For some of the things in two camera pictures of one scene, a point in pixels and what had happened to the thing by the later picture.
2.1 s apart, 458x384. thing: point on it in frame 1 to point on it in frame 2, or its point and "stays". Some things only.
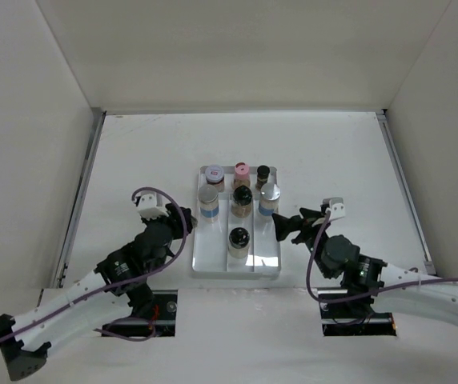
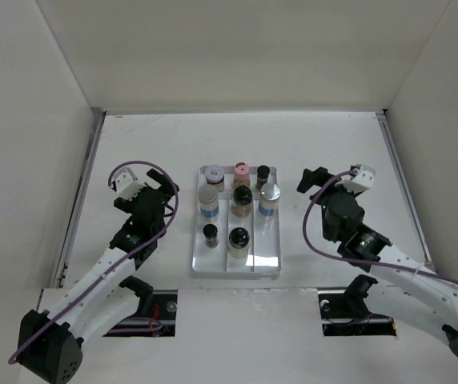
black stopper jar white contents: [239, 243] stays
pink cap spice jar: [241, 175] stays
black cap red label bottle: [263, 174] stays
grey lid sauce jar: [214, 176] stays
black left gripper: [174, 219] to [165, 184]
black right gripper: [285, 226] to [318, 178]
